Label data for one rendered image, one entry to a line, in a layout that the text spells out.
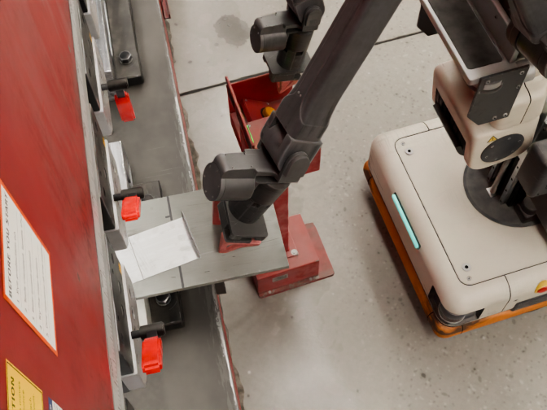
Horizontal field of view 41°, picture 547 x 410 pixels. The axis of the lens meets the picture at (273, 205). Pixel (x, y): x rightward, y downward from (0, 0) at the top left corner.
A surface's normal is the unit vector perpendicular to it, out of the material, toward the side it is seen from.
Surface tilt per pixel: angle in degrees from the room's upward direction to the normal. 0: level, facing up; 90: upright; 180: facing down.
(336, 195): 0
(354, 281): 0
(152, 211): 0
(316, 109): 74
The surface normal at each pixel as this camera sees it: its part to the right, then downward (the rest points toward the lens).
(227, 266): -0.02, -0.49
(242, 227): 0.46, -0.51
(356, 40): 0.36, 0.71
